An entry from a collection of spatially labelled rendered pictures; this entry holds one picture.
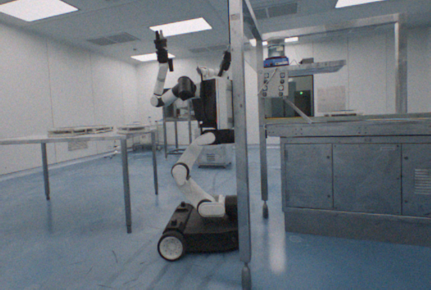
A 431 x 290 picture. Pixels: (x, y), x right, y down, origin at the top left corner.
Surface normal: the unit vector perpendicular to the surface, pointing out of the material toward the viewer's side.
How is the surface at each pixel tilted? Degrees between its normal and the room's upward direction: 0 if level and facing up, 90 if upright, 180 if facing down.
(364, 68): 90
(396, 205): 90
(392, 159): 90
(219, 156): 89
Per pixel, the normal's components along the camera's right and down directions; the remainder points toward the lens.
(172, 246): -0.05, 0.05
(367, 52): -0.30, 0.07
